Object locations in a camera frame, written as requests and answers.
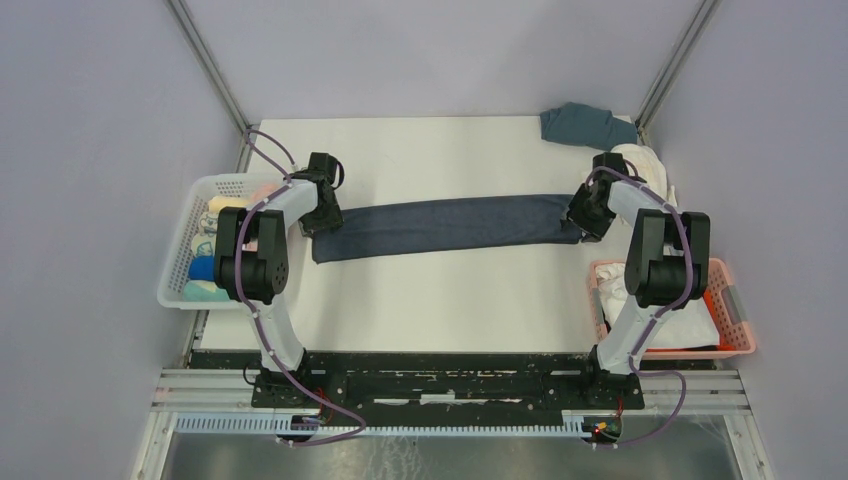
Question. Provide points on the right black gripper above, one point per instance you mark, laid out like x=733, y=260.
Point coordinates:
x=574, y=211

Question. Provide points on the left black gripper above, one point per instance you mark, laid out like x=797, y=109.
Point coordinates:
x=332, y=221

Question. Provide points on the dark blue towel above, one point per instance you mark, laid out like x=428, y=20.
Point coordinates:
x=446, y=225

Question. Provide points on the pink towel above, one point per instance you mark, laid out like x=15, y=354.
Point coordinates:
x=262, y=195

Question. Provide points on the white plastic basket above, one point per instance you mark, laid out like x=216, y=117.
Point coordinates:
x=174, y=275

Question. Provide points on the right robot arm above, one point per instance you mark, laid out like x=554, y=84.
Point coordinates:
x=666, y=266

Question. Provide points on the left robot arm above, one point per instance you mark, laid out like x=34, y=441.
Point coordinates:
x=251, y=256

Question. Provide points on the cream white towel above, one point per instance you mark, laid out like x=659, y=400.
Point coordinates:
x=642, y=161

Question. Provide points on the teal blue towel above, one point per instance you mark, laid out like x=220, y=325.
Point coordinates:
x=576, y=124

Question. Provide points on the patterned rolled towel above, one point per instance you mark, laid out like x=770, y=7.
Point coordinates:
x=208, y=223
x=203, y=245

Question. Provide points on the blue rolled towel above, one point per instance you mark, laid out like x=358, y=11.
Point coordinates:
x=201, y=268

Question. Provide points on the white towel in basket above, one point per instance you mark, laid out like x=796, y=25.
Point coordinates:
x=689, y=328

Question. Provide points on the pink plastic basket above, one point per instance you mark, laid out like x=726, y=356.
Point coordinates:
x=733, y=320

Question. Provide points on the orange item in basket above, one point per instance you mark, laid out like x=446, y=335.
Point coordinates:
x=723, y=344

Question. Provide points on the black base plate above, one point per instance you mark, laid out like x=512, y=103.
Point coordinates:
x=383, y=390

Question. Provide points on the white cable duct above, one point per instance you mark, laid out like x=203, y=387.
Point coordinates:
x=290, y=425

